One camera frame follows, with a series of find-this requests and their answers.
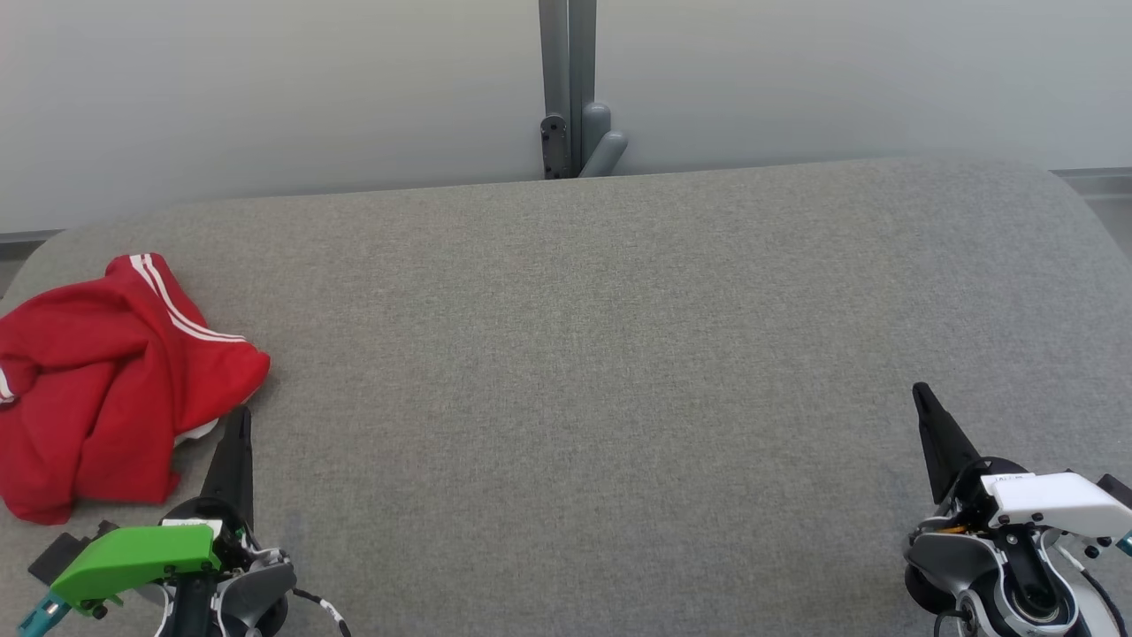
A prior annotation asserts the grey metal frame post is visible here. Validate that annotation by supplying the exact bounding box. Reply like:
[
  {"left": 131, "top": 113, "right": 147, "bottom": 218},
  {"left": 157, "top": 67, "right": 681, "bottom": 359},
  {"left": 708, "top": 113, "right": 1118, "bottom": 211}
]
[{"left": 538, "top": 0, "right": 629, "bottom": 180}]

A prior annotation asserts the teal left camera connector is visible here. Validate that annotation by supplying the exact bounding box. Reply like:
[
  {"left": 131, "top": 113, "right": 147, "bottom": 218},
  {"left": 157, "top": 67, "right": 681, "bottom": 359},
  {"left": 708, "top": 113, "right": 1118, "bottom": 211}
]
[{"left": 16, "top": 593, "right": 70, "bottom": 637}]

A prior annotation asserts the red lettered basketball jersey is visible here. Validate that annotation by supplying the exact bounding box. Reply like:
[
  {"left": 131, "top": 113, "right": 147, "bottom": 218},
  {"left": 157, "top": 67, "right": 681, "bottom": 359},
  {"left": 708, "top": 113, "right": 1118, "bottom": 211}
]
[{"left": 0, "top": 253, "right": 272, "bottom": 443}]

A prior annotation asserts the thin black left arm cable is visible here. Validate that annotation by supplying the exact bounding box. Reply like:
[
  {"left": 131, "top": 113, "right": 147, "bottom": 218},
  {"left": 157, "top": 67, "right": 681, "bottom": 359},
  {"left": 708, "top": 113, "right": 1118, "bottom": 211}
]
[{"left": 292, "top": 587, "right": 352, "bottom": 637}]

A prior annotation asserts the dark perforated bracket plate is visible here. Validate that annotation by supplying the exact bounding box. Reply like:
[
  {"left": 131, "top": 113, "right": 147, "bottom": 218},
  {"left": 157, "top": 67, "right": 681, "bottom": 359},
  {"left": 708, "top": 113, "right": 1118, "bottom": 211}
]
[{"left": 541, "top": 113, "right": 571, "bottom": 180}]

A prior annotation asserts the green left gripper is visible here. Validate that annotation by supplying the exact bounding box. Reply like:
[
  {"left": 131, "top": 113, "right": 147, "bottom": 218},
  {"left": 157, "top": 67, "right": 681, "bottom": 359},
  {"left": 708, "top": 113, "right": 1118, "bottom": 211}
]
[{"left": 49, "top": 405, "right": 266, "bottom": 616}]

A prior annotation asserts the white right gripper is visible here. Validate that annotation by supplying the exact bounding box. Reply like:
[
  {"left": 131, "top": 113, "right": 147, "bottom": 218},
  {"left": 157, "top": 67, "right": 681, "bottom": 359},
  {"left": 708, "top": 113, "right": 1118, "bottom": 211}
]
[{"left": 912, "top": 382, "right": 1132, "bottom": 538}]

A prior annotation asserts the grey fabric sofa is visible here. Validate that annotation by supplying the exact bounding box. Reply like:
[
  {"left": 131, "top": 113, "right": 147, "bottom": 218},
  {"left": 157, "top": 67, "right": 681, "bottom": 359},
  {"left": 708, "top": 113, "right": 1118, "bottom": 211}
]
[{"left": 0, "top": 157, "right": 1132, "bottom": 637}]

